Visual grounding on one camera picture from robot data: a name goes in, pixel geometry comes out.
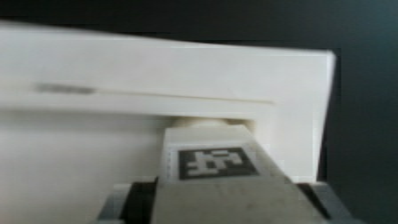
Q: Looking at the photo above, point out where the white square tabletop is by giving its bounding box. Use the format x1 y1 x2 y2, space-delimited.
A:
0 108 264 224

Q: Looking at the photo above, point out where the white U-shaped fence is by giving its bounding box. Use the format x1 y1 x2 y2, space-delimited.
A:
0 20 335 181

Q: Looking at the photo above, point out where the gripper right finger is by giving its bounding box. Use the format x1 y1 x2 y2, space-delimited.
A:
296 182 367 224

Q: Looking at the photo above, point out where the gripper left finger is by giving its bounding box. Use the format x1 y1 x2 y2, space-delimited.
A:
96 181 156 224

